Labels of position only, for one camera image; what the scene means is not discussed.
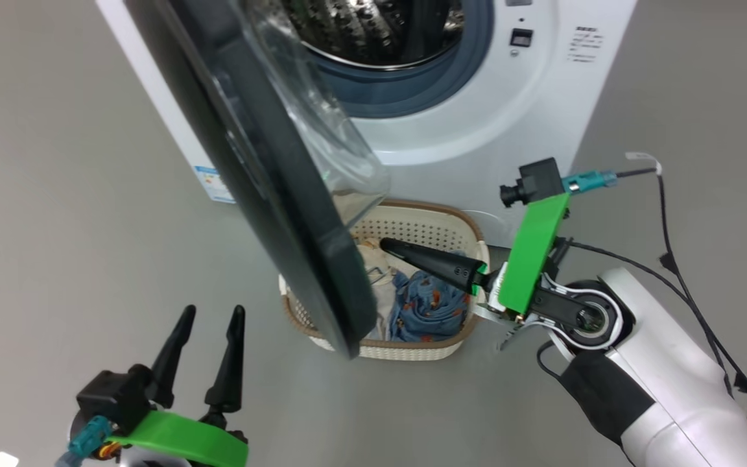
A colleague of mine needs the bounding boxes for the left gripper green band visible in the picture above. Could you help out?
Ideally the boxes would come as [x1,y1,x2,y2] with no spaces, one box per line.
[104,305,249,467]

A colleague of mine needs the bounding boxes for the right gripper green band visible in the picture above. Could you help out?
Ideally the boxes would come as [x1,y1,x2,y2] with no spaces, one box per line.
[380,193,572,325]

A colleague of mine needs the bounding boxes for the blue cartoon print garment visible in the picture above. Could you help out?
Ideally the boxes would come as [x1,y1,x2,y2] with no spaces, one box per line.
[388,250,473,343]

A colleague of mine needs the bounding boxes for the cream garment with black writing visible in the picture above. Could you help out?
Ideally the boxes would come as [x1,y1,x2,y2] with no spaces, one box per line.
[353,242,408,342]

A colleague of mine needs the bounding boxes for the black round glass washer door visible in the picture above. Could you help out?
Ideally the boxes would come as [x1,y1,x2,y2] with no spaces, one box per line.
[124,0,392,361]

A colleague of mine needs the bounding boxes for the cream perforated laundry basket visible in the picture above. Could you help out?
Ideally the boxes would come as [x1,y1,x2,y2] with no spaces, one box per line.
[278,200,492,361]

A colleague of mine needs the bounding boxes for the white front-load washing machine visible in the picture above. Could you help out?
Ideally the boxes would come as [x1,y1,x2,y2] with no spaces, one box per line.
[95,0,637,244]

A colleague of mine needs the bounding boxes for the grey rubber door gasket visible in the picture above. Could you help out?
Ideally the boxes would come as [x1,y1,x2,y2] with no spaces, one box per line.
[309,0,496,120]

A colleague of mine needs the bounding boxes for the blue energy label sticker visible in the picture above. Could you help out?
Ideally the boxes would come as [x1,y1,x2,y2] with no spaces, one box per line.
[193,165,237,205]

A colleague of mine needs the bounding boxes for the steel perforated washer drum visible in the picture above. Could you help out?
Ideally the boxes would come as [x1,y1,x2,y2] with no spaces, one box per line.
[279,0,466,69]

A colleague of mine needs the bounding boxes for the teal left camera connector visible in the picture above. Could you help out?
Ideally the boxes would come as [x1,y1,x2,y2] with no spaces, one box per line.
[66,416,112,459]

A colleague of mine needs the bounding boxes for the teal camera connector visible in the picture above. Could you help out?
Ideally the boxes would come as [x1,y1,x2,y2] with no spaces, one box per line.
[66,416,112,459]
[562,170,618,194]

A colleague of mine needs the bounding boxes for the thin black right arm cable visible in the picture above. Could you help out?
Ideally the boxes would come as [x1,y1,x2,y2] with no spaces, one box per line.
[617,165,747,446]
[565,240,747,452]

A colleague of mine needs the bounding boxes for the teal right camera connector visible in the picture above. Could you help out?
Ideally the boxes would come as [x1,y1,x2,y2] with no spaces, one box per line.
[562,170,618,194]

